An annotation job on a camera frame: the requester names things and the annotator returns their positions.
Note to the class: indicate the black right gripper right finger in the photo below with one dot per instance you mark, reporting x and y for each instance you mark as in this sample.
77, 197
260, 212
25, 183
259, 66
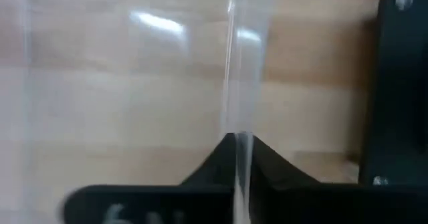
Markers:
317, 204

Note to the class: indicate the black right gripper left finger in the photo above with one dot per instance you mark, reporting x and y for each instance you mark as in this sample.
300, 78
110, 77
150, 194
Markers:
150, 205

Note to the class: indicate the clear plastic bin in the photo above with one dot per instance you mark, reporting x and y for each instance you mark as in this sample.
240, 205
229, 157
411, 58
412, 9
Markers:
133, 83

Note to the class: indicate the black aluminium table frame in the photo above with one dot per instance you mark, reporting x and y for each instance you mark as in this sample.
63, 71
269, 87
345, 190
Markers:
398, 83

